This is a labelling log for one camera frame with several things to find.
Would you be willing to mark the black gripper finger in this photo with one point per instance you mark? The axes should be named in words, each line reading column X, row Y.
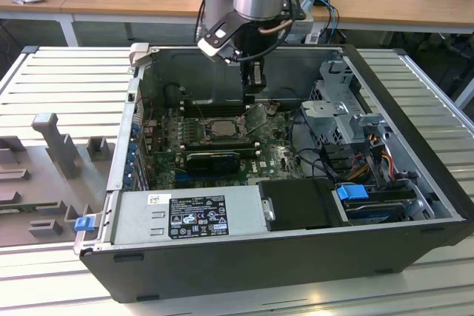
column 257, row 79

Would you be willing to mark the black RAM slot bank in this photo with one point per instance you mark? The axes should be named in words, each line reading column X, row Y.
column 222, row 144
column 218, row 110

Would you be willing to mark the CPU socket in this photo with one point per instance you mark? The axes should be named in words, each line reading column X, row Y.
column 242, row 131

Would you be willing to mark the green motherboard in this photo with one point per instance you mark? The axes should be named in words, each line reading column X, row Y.
column 274, row 153

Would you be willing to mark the grey metal drive cage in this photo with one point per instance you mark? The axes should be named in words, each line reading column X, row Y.
column 333, row 120

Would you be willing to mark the black plastic shroud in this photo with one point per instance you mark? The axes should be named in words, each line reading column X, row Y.
column 296, row 205

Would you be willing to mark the blue disk carrier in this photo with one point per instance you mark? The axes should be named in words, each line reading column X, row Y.
column 352, row 192

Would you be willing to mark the grey power supply unit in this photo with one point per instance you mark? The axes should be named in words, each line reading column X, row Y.
column 137, row 216

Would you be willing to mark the black open PC case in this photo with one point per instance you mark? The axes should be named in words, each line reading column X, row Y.
column 222, row 268

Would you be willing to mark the blue case latch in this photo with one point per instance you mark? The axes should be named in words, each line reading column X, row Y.
column 84, row 224

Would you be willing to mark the grey parts rack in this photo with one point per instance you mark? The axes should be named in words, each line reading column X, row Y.
column 40, row 183

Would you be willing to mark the green RAM stick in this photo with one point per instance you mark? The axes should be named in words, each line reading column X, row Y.
column 16, row 209

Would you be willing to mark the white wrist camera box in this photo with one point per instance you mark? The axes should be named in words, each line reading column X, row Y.
column 215, row 44

